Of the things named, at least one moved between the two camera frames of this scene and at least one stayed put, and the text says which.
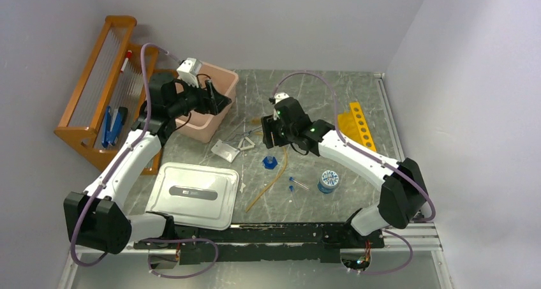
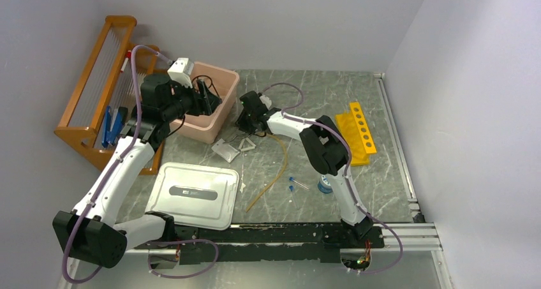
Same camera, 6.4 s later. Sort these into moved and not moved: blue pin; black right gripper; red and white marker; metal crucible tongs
Moved: black right gripper
Not moved: red and white marker; metal crucible tongs; blue pin
